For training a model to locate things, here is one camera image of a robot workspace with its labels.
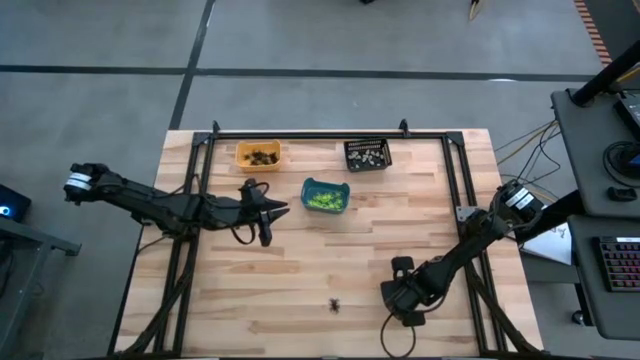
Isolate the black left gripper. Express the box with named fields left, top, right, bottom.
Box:
left=238, top=178, right=292, bottom=248

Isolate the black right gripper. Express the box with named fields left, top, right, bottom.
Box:
left=379, top=255, right=446, bottom=329

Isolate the teal plastic bin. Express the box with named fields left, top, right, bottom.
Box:
left=300, top=177, right=351, bottom=215

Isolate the orange plastic bin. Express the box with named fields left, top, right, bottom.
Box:
left=234, top=139, right=283, bottom=174

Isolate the black mesh plastic basket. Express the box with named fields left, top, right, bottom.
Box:
left=343, top=138, right=394, bottom=174

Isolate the white printed sheet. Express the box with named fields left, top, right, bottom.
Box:
left=519, top=222, right=574, bottom=266

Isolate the grey desk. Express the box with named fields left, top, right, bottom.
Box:
left=567, top=214, right=640, bottom=342
left=551, top=88, right=640, bottom=219

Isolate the black backlit keyboard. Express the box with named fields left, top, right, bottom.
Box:
left=593, top=235, right=640, bottom=294

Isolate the small black device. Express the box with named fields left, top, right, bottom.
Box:
left=607, top=186, right=639, bottom=203

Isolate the black headset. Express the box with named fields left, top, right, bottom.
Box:
left=602, top=140, right=640, bottom=189

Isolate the black box with blue light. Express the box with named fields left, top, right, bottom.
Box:
left=0, top=183, right=32, bottom=224

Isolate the grey metal cart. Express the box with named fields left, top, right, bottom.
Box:
left=0, top=215, right=83, bottom=360

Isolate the black laptop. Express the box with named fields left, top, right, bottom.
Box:
left=613, top=92, right=640, bottom=141

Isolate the black diagonal strut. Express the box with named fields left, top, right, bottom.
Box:
left=571, top=38, right=640, bottom=107

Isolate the black mat with orange stripes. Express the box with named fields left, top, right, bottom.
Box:
left=573, top=0, right=640, bottom=69

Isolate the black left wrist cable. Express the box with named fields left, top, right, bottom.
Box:
left=229, top=181, right=271, bottom=247

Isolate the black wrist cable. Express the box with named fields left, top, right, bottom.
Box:
left=379, top=309, right=418, bottom=359
left=229, top=181, right=271, bottom=247

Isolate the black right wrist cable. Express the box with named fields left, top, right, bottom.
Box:
left=379, top=309, right=418, bottom=359

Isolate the black aluminium table frame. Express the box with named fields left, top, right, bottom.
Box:
left=107, top=119, right=544, bottom=359

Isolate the black cable bundle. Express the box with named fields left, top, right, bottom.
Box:
left=494, top=119, right=564, bottom=201

